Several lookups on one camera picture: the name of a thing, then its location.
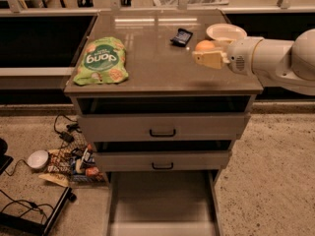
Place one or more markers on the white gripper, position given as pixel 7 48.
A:
pixel 240 54

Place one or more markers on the green snack bag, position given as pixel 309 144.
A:
pixel 103 63

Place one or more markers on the orange fruit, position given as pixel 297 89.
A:
pixel 204 45

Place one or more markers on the top grey drawer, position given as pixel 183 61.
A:
pixel 163 127

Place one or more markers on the bottom grey drawer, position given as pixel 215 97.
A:
pixel 163 203

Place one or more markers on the black metal stand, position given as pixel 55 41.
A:
pixel 35 219

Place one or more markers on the grey drawer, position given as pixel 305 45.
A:
pixel 163 127
pixel 163 203
pixel 162 160

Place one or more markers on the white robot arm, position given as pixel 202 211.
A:
pixel 288 64

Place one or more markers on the middle grey drawer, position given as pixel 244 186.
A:
pixel 162 160

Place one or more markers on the white bowl on counter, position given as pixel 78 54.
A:
pixel 225 32

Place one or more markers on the grey drawer cabinet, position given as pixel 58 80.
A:
pixel 163 79

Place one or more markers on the pile of snack packages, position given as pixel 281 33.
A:
pixel 71 166

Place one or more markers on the dark blue candy bar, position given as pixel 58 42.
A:
pixel 182 38

